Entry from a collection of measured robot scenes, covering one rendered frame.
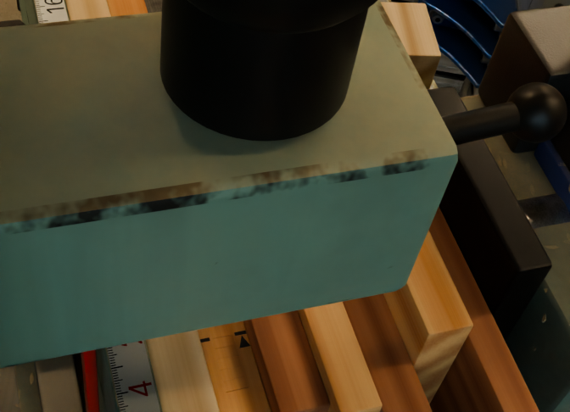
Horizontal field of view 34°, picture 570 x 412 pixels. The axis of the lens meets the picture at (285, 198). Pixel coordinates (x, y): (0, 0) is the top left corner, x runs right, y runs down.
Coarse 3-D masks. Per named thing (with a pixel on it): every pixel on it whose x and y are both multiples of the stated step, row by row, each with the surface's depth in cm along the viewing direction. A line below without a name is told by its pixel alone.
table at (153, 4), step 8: (24, 0) 52; (144, 0) 52; (152, 0) 53; (160, 0) 53; (384, 0) 55; (24, 8) 53; (152, 8) 52; (160, 8) 52; (24, 16) 55; (432, 88) 51; (104, 408) 38
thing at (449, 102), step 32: (448, 96) 37; (480, 160) 35; (448, 192) 36; (480, 192) 34; (512, 192) 34; (448, 224) 37; (480, 224) 34; (512, 224) 33; (544, 224) 38; (480, 256) 35; (512, 256) 32; (544, 256) 33; (480, 288) 35; (512, 288) 33; (512, 320) 35
